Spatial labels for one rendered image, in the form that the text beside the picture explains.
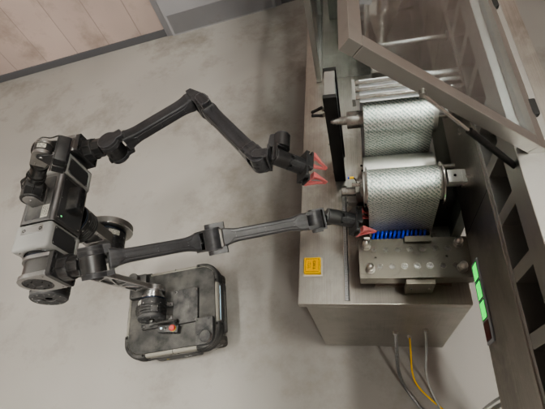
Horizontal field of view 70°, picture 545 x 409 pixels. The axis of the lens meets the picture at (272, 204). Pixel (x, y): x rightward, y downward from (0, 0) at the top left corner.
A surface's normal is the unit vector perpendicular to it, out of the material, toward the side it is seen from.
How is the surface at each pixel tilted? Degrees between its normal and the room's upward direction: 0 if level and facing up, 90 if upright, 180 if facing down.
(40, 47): 90
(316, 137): 0
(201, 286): 0
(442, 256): 0
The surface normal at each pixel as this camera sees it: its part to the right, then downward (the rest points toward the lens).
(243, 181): -0.22, -0.50
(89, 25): 0.10, 0.84
